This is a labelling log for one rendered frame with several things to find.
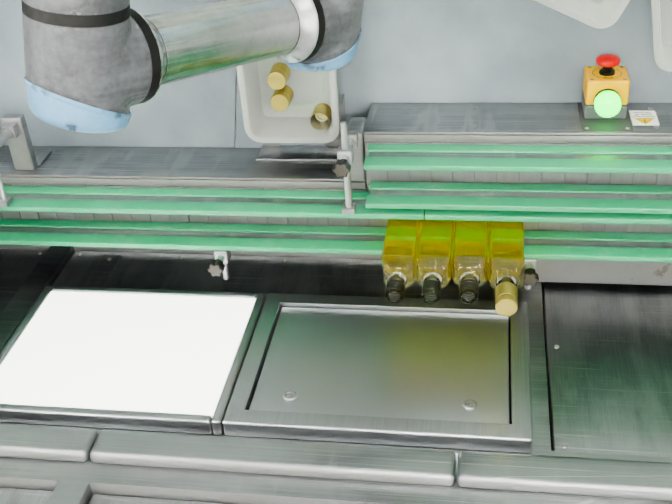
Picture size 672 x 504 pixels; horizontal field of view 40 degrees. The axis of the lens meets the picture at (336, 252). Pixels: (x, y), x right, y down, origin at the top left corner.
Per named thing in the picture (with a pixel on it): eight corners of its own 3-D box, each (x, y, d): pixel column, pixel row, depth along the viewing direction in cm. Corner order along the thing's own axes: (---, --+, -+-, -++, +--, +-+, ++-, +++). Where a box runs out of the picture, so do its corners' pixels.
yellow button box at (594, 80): (580, 101, 166) (583, 119, 160) (584, 61, 162) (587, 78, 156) (621, 101, 165) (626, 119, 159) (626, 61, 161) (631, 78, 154)
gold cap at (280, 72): (270, 62, 168) (265, 72, 165) (289, 61, 168) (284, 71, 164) (272, 80, 170) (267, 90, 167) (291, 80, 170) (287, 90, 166)
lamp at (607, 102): (592, 113, 159) (593, 120, 156) (594, 88, 156) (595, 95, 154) (619, 113, 158) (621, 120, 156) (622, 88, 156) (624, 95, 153)
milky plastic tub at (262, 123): (256, 122, 177) (245, 143, 170) (242, 7, 165) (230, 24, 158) (346, 123, 174) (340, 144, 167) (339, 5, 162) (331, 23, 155)
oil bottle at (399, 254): (392, 224, 170) (380, 293, 153) (391, 197, 167) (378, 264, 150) (423, 225, 170) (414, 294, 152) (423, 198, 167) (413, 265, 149)
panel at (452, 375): (49, 297, 179) (-35, 420, 151) (46, 284, 178) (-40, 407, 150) (527, 314, 165) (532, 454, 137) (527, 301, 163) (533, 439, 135)
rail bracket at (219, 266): (226, 254, 180) (208, 295, 169) (221, 224, 177) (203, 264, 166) (246, 255, 180) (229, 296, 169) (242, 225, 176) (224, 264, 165)
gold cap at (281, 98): (273, 84, 171) (268, 94, 167) (292, 84, 170) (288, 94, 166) (275, 102, 173) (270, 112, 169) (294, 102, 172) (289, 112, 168)
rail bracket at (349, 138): (346, 190, 167) (336, 227, 157) (340, 104, 158) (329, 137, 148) (362, 191, 167) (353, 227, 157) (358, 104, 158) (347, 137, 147)
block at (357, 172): (350, 163, 172) (345, 181, 166) (347, 116, 167) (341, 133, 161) (369, 163, 172) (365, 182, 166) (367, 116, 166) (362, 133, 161)
